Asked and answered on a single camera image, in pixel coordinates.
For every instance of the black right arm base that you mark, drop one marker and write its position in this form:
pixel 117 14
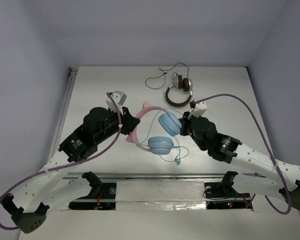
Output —
pixel 221 195

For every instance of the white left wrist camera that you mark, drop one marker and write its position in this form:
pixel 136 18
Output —
pixel 116 101

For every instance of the pink blue cat-ear headphones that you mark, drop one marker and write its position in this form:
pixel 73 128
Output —
pixel 154 129

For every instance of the aluminium rail edge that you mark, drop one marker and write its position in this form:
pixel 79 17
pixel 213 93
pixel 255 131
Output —
pixel 60 123
pixel 157 176

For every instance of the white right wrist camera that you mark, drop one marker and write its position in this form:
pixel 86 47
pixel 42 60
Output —
pixel 198 108

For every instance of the clear tape strip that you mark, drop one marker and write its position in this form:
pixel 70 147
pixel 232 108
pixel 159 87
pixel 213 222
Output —
pixel 166 195

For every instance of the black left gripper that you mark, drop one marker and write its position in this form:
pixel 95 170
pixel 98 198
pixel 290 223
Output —
pixel 126 121

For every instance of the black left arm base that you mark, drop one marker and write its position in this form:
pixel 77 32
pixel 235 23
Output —
pixel 100 197

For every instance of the aluminium rail left edge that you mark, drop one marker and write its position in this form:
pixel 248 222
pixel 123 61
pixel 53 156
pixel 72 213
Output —
pixel 60 123

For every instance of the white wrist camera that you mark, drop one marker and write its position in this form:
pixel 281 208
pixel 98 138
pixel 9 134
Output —
pixel 116 101
pixel 198 108

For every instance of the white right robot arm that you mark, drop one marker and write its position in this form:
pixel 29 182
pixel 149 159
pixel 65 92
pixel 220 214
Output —
pixel 275 178

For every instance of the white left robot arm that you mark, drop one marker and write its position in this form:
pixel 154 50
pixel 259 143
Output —
pixel 26 205

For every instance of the light blue wired earphones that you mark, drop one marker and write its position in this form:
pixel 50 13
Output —
pixel 163 145

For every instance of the brown silver headphones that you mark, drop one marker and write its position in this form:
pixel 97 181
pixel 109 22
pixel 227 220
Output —
pixel 180 92

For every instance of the aluminium rail front edge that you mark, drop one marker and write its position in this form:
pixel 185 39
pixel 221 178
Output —
pixel 157 176

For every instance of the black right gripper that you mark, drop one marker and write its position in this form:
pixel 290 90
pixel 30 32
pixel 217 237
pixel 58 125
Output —
pixel 185 121

